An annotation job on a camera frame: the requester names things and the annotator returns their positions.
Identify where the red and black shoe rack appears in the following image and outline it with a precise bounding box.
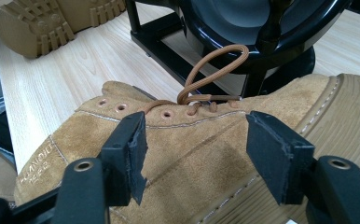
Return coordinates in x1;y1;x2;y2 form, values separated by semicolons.
123;0;354;99

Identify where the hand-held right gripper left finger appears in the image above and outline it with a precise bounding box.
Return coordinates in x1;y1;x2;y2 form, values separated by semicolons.
99;111;148;207

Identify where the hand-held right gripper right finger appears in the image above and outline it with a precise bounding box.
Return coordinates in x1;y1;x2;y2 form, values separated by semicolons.
245;110;316;206

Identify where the tan suede boot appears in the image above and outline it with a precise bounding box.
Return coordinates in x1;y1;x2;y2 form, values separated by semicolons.
0;0;128;60
13;73;360;224

